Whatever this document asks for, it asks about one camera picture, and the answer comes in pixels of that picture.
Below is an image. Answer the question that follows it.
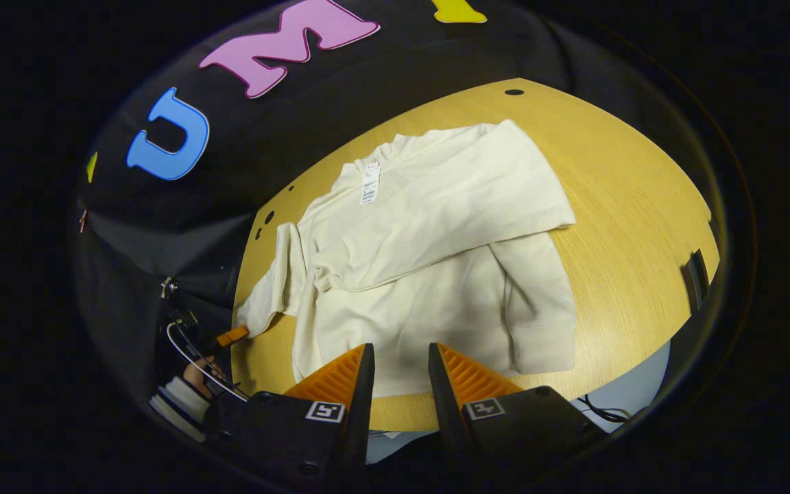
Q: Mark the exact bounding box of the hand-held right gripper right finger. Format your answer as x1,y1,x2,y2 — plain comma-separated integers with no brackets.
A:
428,343,608,475

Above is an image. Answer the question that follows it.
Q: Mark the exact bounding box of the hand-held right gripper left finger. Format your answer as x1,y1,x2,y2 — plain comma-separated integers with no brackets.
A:
204,343,376,493

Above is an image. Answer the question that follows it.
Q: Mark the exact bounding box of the cream sweatshirt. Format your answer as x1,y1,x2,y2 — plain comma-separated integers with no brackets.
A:
234,120,577,399

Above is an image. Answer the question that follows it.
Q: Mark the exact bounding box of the black backdrop cloth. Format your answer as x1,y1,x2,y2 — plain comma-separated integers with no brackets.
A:
69,0,728,405

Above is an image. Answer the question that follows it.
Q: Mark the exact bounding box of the black table clamp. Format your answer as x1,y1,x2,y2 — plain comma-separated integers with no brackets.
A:
682,249,711,315

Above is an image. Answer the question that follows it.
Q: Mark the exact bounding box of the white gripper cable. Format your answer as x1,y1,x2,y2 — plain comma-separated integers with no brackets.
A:
165,321,252,403

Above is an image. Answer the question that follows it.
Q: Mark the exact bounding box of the black floor cable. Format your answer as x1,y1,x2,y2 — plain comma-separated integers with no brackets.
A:
577,393,634,424

